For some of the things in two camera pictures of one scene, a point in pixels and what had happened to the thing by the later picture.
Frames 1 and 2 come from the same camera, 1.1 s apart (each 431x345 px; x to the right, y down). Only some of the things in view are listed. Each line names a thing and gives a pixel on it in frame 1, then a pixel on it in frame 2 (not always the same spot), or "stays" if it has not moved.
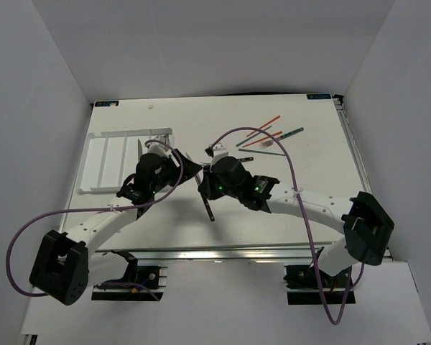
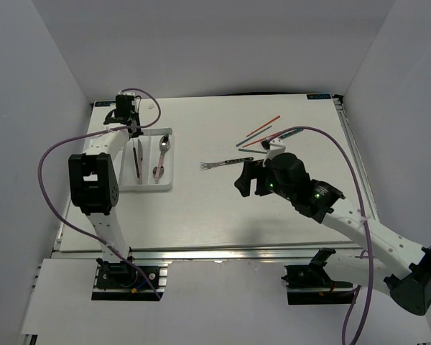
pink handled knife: x=139 y=149 stays
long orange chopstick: x=264 y=126 stays
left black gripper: x=190 y=167 → x=138 y=132
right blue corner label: x=318 y=96 stays
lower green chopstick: x=263 y=152 stays
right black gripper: x=207 y=187 → x=251 y=169
